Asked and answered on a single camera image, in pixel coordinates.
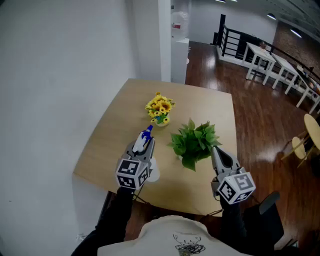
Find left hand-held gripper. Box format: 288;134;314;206
115;136;156;191

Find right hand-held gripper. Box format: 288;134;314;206
210;145;257;205

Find white blue spray bottle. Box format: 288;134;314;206
131;124;161;183

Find person's left forearm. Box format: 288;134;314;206
71;186;138;256

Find person's right forearm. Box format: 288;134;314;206
218;199;253;251

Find potted green leafy plant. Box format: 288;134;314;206
167;117;223;172

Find potted yellow sunflowers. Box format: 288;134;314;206
144;91;176;127

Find black office chair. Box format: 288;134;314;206
243;191;285;251

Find round wooden stool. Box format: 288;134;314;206
280;136;310;169

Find person's beige shirt torso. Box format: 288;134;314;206
97;215;253;256

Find white water dispenser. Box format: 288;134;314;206
170;37;190;85

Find round light wooden table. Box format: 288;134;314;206
297;113;320;169

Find white side table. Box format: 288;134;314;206
295;74;320;115
262;52;301;95
240;41;277;81

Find white tables in background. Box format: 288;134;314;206
212;13;320;85

